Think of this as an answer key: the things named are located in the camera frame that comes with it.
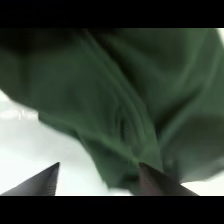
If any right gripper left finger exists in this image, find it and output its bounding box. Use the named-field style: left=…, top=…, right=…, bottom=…
left=0, top=162, right=60, bottom=197

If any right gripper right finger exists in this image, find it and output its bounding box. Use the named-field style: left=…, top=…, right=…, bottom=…
left=138, top=162, right=200, bottom=197

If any dark green shirt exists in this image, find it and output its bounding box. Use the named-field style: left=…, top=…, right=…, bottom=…
left=0, top=28, right=224, bottom=197

